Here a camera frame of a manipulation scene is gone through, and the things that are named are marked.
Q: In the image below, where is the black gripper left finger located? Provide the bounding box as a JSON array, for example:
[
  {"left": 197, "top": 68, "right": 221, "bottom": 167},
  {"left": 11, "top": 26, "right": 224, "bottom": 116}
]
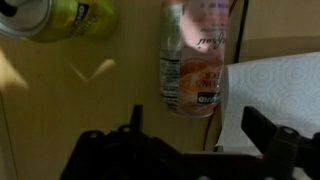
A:
[{"left": 59, "top": 104, "right": 183, "bottom": 180}]

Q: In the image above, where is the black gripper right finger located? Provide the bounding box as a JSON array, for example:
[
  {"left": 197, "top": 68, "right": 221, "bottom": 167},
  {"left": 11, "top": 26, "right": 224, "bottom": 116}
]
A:
[{"left": 240, "top": 105, "right": 320, "bottom": 180}]

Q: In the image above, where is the pink sparkling water can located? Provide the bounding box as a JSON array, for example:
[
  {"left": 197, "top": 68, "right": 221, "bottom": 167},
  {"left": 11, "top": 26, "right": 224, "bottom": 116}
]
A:
[{"left": 159, "top": 0, "right": 231, "bottom": 119}]

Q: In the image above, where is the yellow-green sparkling water can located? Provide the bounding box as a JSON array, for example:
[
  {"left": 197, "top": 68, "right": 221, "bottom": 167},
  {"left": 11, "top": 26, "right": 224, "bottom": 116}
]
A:
[{"left": 0, "top": 0, "right": 118, "bottom": 44}]

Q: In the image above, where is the white paper towel roll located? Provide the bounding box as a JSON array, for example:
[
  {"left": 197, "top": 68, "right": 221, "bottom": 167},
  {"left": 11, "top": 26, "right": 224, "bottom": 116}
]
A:
[{"left": 214, "top": 51, "right": 320, "bottom": 154}]

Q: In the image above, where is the black cable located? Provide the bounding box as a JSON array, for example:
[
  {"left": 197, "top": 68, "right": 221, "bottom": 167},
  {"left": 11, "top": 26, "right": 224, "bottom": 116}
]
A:
[{"left": 233, "top": 0, "right": 250, "bottom": 64}]

